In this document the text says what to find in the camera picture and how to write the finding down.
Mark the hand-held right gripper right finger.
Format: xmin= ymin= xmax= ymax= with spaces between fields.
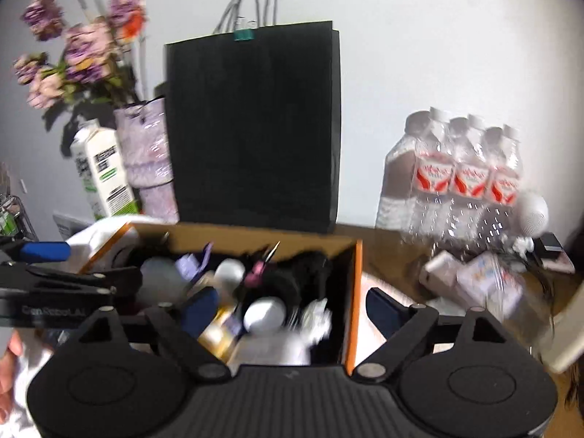
xmin=353 ymin=288 xmax=507 ymax=384

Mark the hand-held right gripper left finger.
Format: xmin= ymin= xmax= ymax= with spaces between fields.
xmin=77 ymin=287 xmax=231 ymax=384

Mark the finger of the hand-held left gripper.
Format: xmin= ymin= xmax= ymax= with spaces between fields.
xmin=0 ymin=264 xmax=143 ymax=298
xmin=0 ymin=237 xmax=72 ymax=266

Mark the orange-edged cardboard box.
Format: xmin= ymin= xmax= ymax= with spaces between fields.
xmin=123 ymin=221 xmax=363 ymax=375

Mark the white box with orange trim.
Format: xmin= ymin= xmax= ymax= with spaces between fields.
xmin=66 ymin=214 xmax=142 ymax=274

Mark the wooden desktop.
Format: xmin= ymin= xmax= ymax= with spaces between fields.
xmin=335 ymin=221 xmax=584 ymax=375

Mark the person's left hand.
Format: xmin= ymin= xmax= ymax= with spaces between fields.
xmin=0 ymin=328 xmax=24 ymax=409

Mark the yellow packet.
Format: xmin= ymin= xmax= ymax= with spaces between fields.
xmin=198 ymin=308 xmax=247 ymax=359

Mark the white booklet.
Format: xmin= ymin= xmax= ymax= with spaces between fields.
xmin=52 ymin=212 xmax=92 ymax=238

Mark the small purple packet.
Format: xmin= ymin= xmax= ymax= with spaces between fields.
xmin=176 ymin=253 xmax=211 ymax=279

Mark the white cloth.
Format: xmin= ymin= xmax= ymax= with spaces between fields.
xmin=0 ymin=324 xmax=65 ymax=438

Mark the small white round cap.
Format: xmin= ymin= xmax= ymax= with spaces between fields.
xmin=214 ymin=259 xmax=246 ymax=286

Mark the translucent white plastic bottle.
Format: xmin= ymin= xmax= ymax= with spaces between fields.
xmin=139 ymin=258 xmax=192 ymax=304

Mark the white round ball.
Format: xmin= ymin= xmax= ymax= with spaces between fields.
xmin=243 ymin=296 xmax=286 ymax=333

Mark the pink hair clip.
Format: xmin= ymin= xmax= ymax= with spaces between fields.
xmin=246 ymin=260 xmax=270 ymax=288

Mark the crumpled white tissue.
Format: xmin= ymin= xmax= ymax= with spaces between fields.
xmin=296 ymin=301 xmax=334 ymax=343

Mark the small white box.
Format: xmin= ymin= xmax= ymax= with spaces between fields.
xmin=420 ymin=251 xmax=466 ymax=299

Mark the black fluffy cloth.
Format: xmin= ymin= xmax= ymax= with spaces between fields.
xmin=242 ymin=246 xmax=334 ymax=311

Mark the white green milk carton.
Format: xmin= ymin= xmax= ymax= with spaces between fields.
xmin=69 ymin=119 xmax=138 ymax=220

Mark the clear plastic packet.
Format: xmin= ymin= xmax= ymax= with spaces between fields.
xmin=456 ymin=253 xmax=523 ymax=320

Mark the pale purple vase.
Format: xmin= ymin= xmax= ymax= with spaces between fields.
xmin=113 ymin=97 xmax=180 ymax=224

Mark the pack of water bottles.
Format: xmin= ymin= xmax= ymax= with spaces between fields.
xmin=375 ymin=107 xmax=523 ymax=238

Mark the white round speaker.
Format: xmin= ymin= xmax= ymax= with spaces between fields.
xmin=513 ymin=190 xmax=549 ymax=238

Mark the pink black device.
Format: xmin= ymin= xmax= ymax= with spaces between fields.
xmin=531 ymin=233 xmax=576 ymax=274

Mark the white panel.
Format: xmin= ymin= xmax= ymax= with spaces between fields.
xmin=545 ymin=296 xmax=584 ymax=375

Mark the black paper bag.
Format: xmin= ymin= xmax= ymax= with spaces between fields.
xmin=163 ymin=0 xmax=342 ymax=234

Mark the pink purple flower bouquet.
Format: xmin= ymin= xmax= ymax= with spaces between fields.
xmin=13 ymin=0 xmax=149 ymax=110

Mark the wire rack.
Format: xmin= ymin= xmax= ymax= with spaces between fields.
xmin=0 ymin=194 xmax=37 ymax=242

